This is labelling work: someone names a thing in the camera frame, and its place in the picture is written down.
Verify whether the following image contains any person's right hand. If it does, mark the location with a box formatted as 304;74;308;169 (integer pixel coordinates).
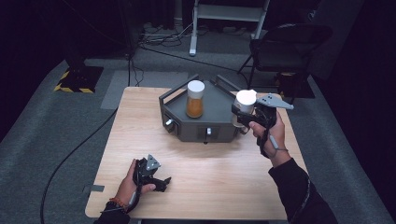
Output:
248;110;292;168

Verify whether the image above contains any white metal stand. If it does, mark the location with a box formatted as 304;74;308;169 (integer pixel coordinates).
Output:
188;0;272;57

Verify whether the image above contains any black folding chair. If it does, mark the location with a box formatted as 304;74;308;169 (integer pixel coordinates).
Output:
237;22;334;105

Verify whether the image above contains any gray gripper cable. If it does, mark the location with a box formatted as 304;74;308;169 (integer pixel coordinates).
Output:
268;134;290;154
99;189;138;215

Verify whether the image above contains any black floor cable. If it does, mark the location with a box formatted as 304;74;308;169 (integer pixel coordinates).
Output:
39;46;145;224

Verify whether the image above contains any black yellow striped base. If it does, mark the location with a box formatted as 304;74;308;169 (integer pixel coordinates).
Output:
52;64;105;94

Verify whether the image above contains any person's left hand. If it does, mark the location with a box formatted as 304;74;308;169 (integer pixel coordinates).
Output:
114;159;157;207

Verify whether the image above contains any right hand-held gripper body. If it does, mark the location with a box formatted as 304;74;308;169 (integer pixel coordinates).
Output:
242;92;295;133

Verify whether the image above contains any bundle of floor cables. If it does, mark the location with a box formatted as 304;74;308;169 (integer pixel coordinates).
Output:
136;21;195;49

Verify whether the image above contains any orange bead bracelet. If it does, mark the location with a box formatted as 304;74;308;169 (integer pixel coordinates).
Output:
108;197;129;211

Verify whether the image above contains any gray angular rack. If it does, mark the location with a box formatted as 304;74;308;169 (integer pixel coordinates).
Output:
158;73;250;145

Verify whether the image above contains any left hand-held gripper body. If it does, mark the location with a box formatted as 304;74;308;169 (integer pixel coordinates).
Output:
133;154;163;189

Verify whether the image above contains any gray tape strip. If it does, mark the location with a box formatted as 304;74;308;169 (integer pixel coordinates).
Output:
81;184;106;194

